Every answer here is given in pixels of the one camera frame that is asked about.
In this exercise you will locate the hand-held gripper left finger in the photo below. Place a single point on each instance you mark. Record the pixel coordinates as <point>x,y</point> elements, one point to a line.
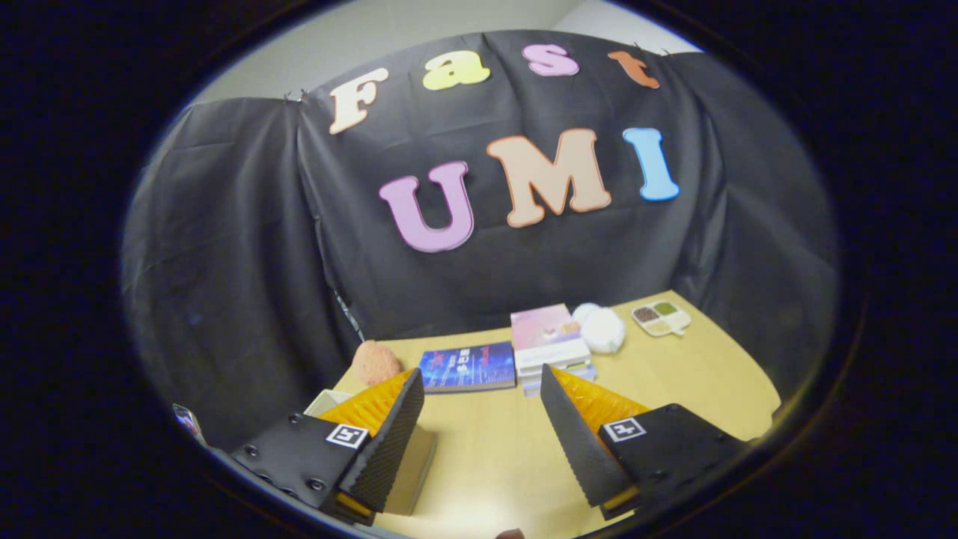
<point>299,453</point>

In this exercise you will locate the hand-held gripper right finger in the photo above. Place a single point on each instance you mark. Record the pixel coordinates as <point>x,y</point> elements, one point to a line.
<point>673,445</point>

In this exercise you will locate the brown cardboard storage box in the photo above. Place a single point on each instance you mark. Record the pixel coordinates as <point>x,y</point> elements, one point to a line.
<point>415,471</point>

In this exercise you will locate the small dark glossy object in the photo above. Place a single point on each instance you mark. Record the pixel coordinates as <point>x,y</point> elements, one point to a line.
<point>188,423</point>

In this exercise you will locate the orange fuzzy ball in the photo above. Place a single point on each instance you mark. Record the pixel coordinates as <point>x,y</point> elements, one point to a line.
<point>376,363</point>

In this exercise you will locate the white divided snack tray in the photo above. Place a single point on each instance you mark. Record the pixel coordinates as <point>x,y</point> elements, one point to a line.
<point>660,318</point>

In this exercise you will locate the white plush toy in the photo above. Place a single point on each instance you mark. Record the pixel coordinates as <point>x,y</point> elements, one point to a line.
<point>602,329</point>

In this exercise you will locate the pink cover book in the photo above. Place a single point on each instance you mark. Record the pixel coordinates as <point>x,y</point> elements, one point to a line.
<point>546,333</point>

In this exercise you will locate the black backdrop cloth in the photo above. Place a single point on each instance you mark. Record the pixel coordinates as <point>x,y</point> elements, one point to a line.
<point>247,262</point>

